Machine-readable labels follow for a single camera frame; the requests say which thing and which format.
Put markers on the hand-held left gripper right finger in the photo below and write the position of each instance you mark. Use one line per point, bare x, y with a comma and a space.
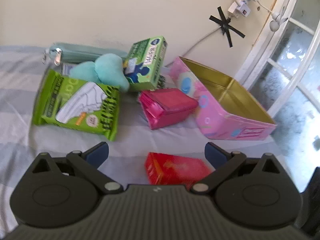
214, 155

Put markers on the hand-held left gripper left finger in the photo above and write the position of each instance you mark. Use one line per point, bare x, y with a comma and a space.
98, 153

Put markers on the pink biscuit tin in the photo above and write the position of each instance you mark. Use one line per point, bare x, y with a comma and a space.
212, 115

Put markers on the red box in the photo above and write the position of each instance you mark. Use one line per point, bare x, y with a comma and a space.
175, 167

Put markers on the green wet wipes packet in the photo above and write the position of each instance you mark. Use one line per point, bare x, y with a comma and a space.
75, 105

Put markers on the magenta packet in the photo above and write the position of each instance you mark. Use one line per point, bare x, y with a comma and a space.
167, 107

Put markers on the teal plush toy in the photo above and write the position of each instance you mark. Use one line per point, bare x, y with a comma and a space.
107, 71

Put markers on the green cardboard box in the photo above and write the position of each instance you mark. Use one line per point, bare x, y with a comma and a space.
146, 65

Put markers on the teal zipper pouch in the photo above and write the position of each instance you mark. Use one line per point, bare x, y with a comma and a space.
80, 52

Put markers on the striped bed sheet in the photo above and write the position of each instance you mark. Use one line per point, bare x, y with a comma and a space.
130, 140

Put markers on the black tape cross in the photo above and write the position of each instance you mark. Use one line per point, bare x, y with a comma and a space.
225, 25

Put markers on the white power strip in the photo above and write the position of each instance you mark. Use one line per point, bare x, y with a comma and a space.
241, 2

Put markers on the white window frame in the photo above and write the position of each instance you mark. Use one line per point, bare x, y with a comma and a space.
265, 47

